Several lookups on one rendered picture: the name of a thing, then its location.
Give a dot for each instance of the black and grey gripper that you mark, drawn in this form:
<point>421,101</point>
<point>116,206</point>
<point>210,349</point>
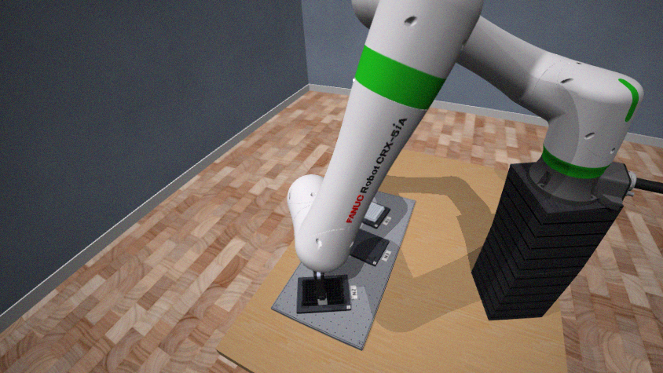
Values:
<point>320,288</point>

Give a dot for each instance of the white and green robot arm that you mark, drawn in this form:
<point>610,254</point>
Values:
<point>411,48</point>

